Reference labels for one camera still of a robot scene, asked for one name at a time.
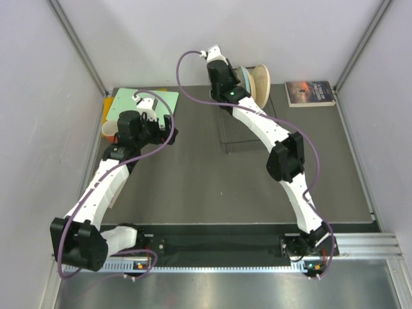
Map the orange mug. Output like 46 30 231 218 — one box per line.
101 120 118 143

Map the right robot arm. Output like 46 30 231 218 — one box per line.
207 59 335 255

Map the grey slotted cable duct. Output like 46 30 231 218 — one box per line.
64 259 326 274

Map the aluminium front rail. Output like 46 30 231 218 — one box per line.
51 233 403 258

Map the dark paperback book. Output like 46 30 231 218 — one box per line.
285 81 336 108

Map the purple treehouse book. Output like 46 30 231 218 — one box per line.
108 184 124 209

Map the black wire dish rack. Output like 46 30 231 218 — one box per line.
214 69 274 155

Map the blue and white plate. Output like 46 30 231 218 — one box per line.
238 66 251 94

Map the bird plate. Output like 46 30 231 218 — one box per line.
234 68 240 84
247 71 256 100

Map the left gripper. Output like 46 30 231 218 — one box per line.
135 113 177 148

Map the cream plate with sprig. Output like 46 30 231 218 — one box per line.
252 64 271 109

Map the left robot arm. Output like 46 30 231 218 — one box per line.
50 111 178 272

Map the yellow folder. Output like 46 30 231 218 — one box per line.
102 88 168 129

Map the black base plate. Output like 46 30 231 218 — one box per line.
109 233 339 258

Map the green paper folder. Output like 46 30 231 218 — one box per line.
106 88 180 122

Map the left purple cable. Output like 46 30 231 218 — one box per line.
57 91 176 281

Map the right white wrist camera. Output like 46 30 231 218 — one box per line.
200 45 228 64

